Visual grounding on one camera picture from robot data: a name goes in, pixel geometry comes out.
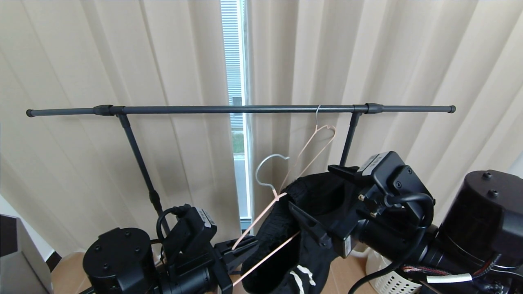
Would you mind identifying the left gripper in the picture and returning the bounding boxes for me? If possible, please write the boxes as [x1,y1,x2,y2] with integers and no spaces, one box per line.
[160,246,234,294]

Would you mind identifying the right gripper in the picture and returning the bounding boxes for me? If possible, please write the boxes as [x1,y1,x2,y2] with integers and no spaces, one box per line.
[331,212,441,271]

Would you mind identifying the pink clothes hanger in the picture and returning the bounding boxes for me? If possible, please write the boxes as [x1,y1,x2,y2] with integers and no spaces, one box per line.
[278,105,337,192]
[231,154,302,287]

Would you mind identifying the black drawstring shorts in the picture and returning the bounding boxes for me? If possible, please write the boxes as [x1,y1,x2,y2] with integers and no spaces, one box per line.
[241,171,368,294]

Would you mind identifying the white laundry basket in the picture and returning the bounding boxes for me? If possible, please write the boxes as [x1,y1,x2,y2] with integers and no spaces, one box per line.
[365,249,421,294]

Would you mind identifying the black clothes rack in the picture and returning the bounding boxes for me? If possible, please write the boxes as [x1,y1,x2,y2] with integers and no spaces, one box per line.
[26,103,456,241]

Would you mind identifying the beige curtain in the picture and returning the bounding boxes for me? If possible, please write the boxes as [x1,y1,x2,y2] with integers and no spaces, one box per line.
[245,0,523,229]
[0,0,242,257]

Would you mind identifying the window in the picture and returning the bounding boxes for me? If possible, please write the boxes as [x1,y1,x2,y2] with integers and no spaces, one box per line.
[221,0,252,223]

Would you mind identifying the black cable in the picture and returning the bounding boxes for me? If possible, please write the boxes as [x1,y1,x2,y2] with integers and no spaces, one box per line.
[156,206,180,233]
[347,192,434,294]

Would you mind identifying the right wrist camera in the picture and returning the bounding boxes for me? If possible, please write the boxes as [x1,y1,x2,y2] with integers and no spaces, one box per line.
[328,151,436,229]

